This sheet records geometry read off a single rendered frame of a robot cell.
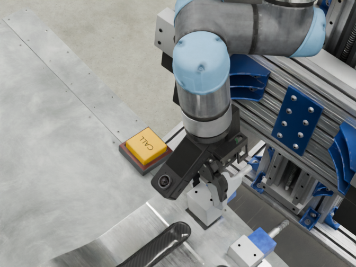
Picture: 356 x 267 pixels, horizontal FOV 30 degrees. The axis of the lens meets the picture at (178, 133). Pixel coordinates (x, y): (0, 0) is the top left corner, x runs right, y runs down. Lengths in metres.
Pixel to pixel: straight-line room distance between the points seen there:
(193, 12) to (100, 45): 1.71
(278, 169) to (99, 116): 0.62
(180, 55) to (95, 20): 1.88
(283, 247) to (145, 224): 0.86
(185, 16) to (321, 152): 0.61
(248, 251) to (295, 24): 0.40
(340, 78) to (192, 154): 0.47
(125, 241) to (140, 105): 1.34
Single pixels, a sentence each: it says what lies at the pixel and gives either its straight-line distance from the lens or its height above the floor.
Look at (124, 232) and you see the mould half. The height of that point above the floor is 0.88.
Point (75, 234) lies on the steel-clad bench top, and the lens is 1.28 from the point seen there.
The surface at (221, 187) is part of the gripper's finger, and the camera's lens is 1.06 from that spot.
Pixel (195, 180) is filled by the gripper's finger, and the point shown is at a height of 0.97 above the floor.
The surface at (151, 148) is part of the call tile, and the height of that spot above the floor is 0.84.
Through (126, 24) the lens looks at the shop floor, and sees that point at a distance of 2.75.
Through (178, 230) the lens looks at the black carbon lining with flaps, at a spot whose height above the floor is 0.89.
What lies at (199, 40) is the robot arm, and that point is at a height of 1.29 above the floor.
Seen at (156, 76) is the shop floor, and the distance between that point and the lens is 2.56.
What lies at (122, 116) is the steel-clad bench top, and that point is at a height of 0.80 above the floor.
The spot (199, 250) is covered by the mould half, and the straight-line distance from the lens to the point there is 1.17.
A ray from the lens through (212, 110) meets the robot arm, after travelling 0.93.
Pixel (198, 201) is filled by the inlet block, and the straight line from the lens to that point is 1.15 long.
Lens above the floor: 1.93
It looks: 54 degrees down
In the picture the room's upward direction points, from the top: 9 degrees clockwise
